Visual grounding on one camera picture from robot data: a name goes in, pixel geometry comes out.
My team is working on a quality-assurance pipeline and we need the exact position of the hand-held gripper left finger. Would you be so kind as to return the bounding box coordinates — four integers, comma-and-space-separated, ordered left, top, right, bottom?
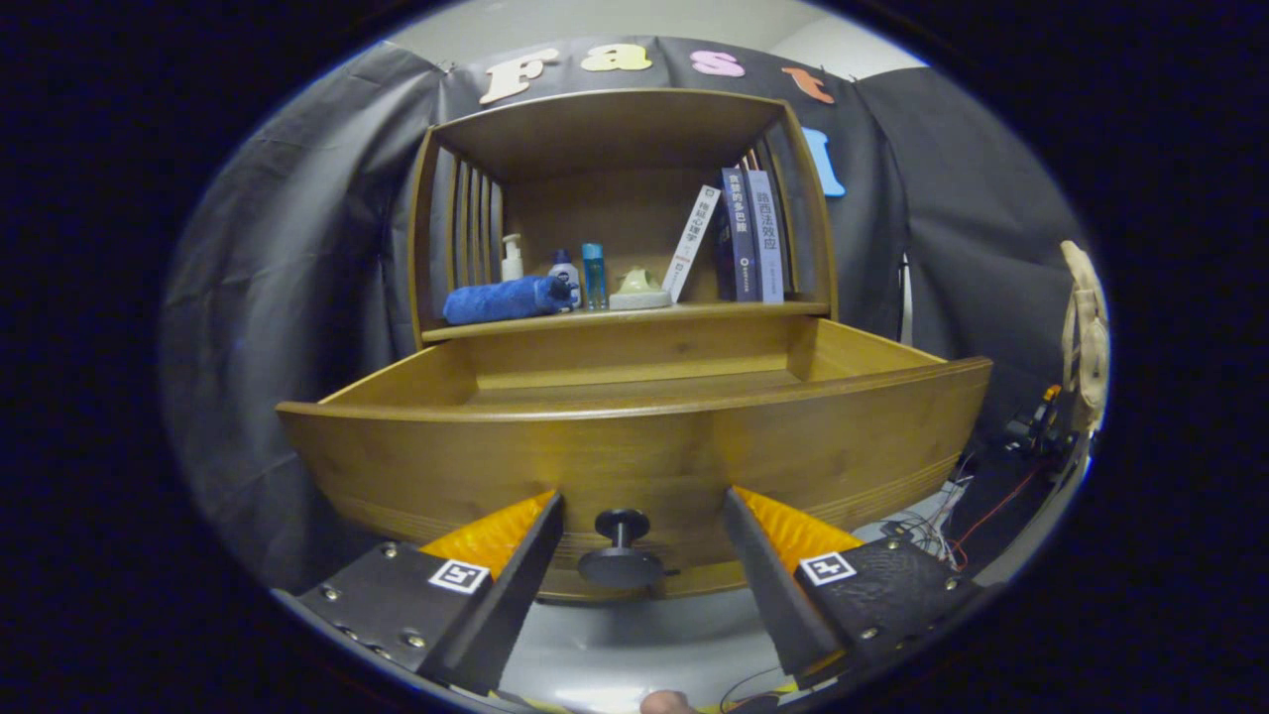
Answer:
295, 491, 566, 695

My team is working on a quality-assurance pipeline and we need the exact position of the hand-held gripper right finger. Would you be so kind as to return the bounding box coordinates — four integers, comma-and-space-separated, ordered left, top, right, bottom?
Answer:
724, 485, 982, 680

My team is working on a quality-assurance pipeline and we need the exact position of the wooden countertop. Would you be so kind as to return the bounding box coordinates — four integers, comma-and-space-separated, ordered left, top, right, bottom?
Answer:
421, 300, 829, 343

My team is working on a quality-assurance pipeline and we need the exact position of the wooden cabinet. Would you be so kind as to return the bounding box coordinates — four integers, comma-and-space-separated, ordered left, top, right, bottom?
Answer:
408, 87, 839, 348

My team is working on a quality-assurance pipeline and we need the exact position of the folded blue towel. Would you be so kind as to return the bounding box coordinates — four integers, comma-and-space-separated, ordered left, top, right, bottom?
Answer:
442, 275, 578, 326

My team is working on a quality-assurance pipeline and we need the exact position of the black and orange device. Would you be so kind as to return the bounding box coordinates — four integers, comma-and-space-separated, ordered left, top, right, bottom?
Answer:
1006, 385, 1077, 457

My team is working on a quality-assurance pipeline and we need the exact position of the pale purple book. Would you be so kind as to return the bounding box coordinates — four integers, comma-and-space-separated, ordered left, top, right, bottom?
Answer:
746, 170, 785, 304

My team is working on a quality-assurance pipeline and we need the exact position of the white book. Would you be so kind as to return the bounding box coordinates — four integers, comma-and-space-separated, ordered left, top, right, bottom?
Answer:
662, 184, 722, 303

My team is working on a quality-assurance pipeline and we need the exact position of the dark blue book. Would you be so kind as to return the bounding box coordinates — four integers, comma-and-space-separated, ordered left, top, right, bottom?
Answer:
716, 167, 759, 302

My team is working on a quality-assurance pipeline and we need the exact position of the beige cloth bag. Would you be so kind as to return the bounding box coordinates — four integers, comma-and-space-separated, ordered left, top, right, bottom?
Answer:
1059, 240, 1109, 432

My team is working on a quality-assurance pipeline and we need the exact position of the black backdrop cloth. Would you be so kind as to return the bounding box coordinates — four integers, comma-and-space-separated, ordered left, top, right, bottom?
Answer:
159, 35, 1092, 596

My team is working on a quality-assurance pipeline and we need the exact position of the tangle of cables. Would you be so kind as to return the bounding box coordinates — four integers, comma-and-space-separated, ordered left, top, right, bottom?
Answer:
877, 466, 1042, 571

